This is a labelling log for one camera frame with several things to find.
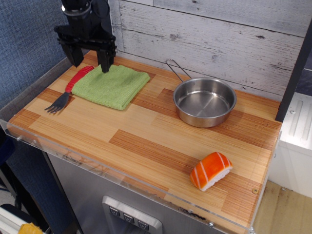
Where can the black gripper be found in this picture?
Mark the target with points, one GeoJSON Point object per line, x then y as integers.
{"type": "Point", "coordinates": [84, 29]}

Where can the green cloth napkin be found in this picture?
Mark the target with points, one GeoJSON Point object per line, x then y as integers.
{"type": "Point", "coordinates": [114, 89]}

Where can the red-handled metal fork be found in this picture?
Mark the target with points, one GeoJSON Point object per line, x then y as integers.
{"type": "Point", "coordinates": [62, 101]}

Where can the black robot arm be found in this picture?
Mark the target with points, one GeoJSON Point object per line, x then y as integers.
{"type": "Point", "coordinates": [78, 4]}

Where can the clear acrylic front guard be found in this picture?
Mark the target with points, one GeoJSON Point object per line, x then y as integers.
{"type": "Point", "coordinates": [31, 164]}

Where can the stainless steel pan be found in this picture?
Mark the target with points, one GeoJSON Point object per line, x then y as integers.
{"type": "Point", "coordinates": [204, 102]}

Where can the stainless steel cabinet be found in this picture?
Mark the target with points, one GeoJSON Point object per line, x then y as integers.
{"type": "Point", "coordinates": [85, 190]}

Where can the silver dispenser button panel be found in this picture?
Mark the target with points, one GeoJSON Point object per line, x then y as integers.
{"type": "Point", "coordinates": [124, 219]}

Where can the salmon nigiri sushi toy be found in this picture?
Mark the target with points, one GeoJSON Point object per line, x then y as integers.
{"type": "Point", "coordinates": [210, 170]}

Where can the yellow and black object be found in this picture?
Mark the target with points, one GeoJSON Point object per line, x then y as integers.
{"type": "Point", "coordinates": [28, 228]}

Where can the white appliance at right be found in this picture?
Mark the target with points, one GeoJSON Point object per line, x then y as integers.
{"type": "Point", "coordinates": [291, 166]}

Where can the black left frame post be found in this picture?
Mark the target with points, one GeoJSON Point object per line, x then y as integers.
{"type": "Point", "coordinates": [109, 38]}

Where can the black frame post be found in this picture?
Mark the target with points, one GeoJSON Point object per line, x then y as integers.
{"type": "Point", "coordinates": [295, 76]}
{"type": "Point", "coordinates": [109, 38]}

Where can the black right frame post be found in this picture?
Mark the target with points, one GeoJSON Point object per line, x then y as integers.
{"type": "Point", "coordinates": [295, 76]}

